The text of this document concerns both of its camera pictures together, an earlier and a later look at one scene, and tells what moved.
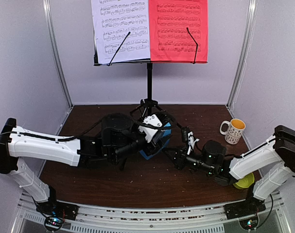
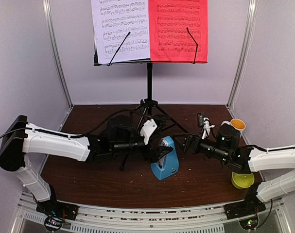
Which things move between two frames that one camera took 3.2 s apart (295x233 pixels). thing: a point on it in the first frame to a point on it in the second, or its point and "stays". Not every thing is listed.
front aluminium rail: [99, 218] stays
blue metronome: [166, 134] to [168, 164]
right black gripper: [179, 160] to [197, 138]
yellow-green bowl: [245, 182] stays
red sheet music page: [169, 41] stays
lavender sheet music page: [112, 20] stays
